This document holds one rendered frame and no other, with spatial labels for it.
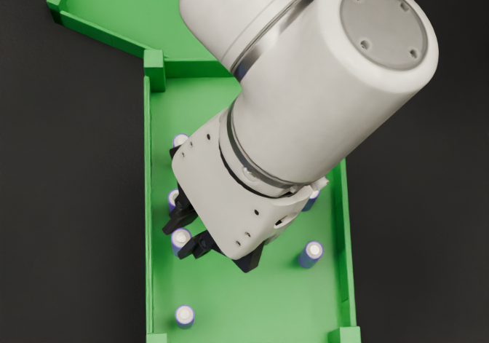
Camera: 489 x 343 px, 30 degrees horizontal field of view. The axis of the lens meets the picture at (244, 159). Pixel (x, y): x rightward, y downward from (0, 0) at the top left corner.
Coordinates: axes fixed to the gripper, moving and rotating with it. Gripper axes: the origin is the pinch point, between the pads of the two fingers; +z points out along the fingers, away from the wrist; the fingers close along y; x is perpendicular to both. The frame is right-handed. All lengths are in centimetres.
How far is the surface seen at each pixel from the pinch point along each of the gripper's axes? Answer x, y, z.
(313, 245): -12.8, -6.1, 3.8
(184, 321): 0.1, -5.7, 10.1
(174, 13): -42, 40, 41
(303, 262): -13.6, -6.7, 7.8
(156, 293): -1.9, -1.3, 16.1
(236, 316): -7.1, -7.6, 13.7
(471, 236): -60, -14, 33
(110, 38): -31, 40, 43
